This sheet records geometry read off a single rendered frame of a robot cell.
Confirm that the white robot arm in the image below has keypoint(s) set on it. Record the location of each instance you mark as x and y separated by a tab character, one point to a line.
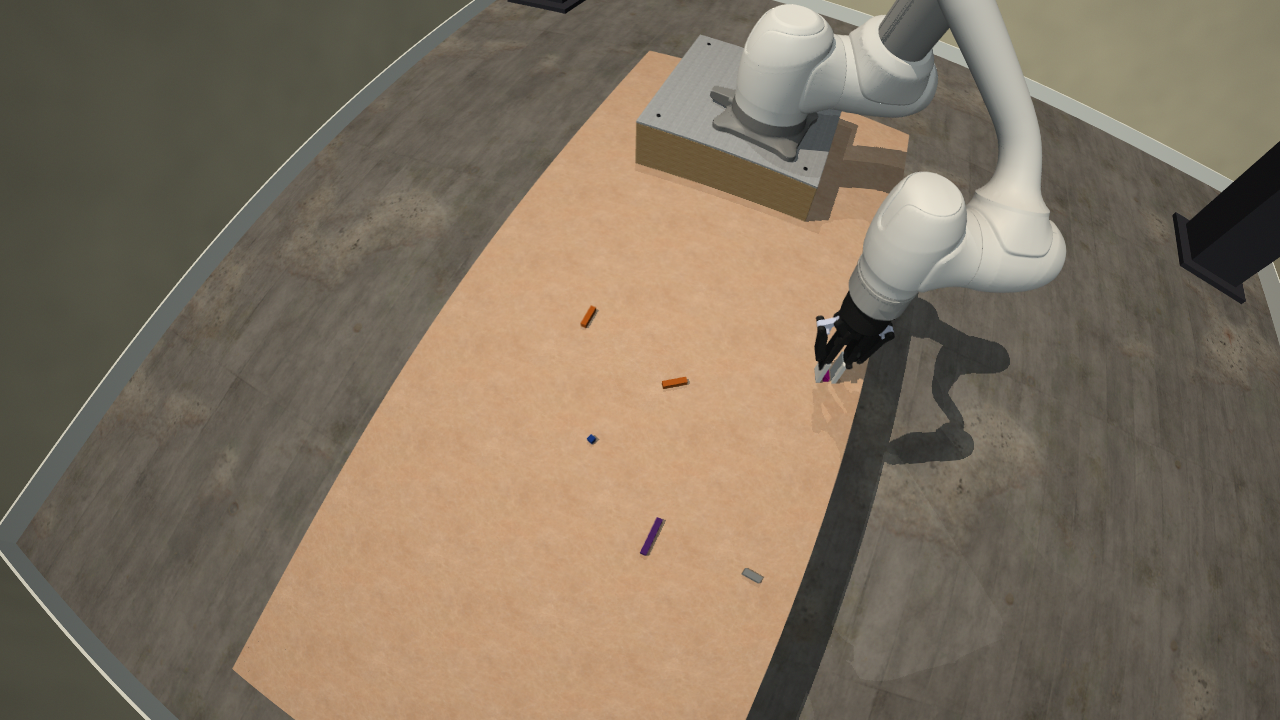
923	236

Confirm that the purple rod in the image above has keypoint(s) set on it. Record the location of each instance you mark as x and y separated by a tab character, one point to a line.
651	536

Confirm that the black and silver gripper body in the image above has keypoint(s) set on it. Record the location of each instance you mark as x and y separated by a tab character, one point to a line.
852	317

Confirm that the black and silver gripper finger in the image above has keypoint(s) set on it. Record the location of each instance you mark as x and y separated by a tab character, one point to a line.
851	353
833	347

